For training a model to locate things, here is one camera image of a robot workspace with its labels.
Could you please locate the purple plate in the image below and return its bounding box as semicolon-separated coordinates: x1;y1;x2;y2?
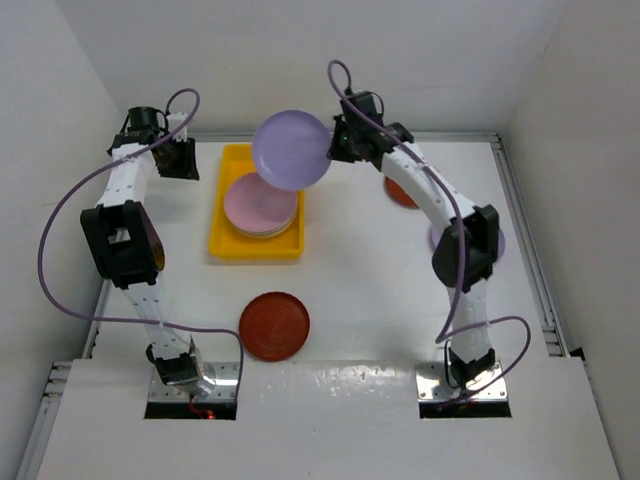
428;225;506;261
251;110;332;191

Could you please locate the red plate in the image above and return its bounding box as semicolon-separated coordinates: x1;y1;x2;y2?
239;292;310;362
384;177;418;210

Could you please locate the pink plate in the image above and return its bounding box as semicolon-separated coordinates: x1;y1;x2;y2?
223;172;298;231

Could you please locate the cream white plate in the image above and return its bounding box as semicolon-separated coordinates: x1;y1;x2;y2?
233;220;293;239

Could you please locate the red plate front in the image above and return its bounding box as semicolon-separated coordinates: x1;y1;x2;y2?
239;292;310;362

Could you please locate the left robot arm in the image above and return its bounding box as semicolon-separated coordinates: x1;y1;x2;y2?
80;106;215;399

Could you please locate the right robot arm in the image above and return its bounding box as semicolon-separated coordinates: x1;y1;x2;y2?
328;89;500;396

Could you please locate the yellow plastic bin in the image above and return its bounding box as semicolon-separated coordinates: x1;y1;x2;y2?
208;143;305;261

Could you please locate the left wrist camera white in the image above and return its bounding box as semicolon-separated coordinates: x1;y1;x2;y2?
165;112;190;143

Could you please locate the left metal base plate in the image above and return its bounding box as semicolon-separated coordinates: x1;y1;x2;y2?
147;362;239;403

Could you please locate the metal base plate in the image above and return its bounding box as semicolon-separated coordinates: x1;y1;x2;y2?
415;361;508;404
147;362;239;403

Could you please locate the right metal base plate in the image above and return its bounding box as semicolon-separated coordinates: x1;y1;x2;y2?
415;361;508;404

